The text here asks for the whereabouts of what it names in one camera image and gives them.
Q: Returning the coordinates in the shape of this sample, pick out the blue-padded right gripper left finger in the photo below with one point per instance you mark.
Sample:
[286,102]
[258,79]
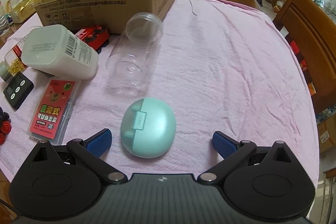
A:
[89,152]

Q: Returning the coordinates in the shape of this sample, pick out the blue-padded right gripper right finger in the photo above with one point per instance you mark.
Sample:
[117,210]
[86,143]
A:
[234,155]

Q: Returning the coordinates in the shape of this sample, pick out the mint green earbud case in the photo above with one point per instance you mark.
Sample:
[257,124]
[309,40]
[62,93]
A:
[148,128]

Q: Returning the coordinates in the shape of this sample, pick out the red pen refill case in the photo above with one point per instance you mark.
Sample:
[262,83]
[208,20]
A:
[54,110]

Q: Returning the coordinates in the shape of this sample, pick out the black digital timer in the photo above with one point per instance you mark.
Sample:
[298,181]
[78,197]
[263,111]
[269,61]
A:
[17,90]

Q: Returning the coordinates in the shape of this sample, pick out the clear plastic jar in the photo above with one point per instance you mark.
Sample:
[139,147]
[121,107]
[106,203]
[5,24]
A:
[131,62]

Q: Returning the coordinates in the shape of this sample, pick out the white cotton swab box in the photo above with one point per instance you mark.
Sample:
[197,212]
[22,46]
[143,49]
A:
[57,51]

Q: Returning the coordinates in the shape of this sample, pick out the red toy train car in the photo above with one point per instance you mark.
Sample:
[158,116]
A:
[96,36]

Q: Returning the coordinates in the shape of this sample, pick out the clear bottle with gold clips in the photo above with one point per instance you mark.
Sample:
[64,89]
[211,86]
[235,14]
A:
[12,63]

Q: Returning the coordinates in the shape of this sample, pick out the black toy train engine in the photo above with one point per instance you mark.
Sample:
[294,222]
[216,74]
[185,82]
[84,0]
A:
[5,125]

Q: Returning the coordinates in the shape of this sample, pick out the pink table cloth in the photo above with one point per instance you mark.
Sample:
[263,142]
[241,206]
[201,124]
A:
[220,66]

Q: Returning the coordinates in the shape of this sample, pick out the wooden chair right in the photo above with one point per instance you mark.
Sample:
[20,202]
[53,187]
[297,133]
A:
[314,33]

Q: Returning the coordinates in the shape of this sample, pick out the gold foil bag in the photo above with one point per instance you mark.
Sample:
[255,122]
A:
[23,10]

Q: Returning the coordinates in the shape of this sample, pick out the plastic water bottle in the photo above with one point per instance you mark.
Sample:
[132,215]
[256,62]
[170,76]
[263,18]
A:
[4,23]

